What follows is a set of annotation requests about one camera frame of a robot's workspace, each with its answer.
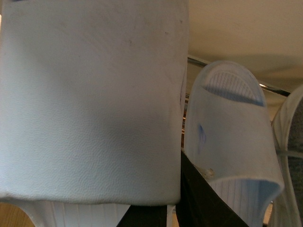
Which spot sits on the light blue slipper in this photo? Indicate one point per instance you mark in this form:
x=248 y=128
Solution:
x=232 y=145
x=92 y=98

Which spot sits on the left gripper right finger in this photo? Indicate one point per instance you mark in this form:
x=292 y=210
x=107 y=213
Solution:
x=199 y=204

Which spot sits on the grey knit sneaker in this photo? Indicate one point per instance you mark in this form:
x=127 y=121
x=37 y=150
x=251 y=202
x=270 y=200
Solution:
x=287 y=128

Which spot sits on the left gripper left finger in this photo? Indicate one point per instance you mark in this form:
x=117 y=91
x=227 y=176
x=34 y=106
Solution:
x=144 y=216

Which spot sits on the black metal shoe rack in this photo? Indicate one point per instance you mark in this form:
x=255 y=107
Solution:
x=230 y=81

